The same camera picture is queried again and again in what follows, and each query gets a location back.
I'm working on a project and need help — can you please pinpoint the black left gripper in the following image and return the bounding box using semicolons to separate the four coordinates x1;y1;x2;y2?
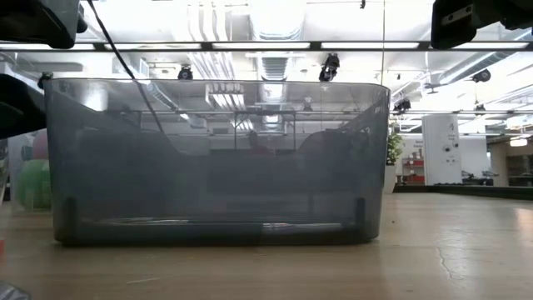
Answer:
0;73;48;141

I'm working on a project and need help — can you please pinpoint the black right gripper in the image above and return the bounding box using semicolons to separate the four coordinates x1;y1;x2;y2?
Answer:
430;0;480;51

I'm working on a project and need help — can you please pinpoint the black ceiling fixture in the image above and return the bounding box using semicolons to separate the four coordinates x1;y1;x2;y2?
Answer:
177;65;194;84
392;97;412;114
471;67;492;83
37;71;55;90
317;52;341;84

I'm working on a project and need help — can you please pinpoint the white cabinet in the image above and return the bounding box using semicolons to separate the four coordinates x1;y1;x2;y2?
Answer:
421;113;464;186

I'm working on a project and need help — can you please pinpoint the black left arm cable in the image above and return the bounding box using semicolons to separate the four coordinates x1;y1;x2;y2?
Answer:
86;0;166;135

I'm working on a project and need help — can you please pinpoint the person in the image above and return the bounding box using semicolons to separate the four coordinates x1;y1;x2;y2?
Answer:
247;130;276;158

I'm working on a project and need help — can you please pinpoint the shelf with red boxes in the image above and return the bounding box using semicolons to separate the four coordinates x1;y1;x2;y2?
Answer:
401;157;426;185

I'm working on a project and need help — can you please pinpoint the smoked grey plastic bin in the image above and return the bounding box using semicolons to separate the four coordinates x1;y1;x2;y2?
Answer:
42;77;392;247

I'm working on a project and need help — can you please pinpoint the green plant in white pot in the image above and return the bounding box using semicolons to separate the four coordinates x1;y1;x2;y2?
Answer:
386;123;406;195

